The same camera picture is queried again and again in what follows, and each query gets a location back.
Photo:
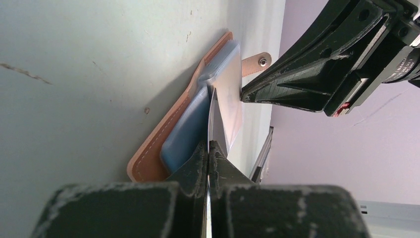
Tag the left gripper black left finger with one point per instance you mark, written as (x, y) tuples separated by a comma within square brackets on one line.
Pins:
[(173, 208)]

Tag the brown leather card holder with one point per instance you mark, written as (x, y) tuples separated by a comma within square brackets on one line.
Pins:
[(210, 100)]

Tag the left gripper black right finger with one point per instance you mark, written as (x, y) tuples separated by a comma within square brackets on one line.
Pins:
[(241, 208)]

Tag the aluminium frame front rail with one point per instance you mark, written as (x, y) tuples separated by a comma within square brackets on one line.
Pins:
[(256, 172)]

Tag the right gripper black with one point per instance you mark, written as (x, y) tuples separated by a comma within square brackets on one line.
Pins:
[(351, 48)]

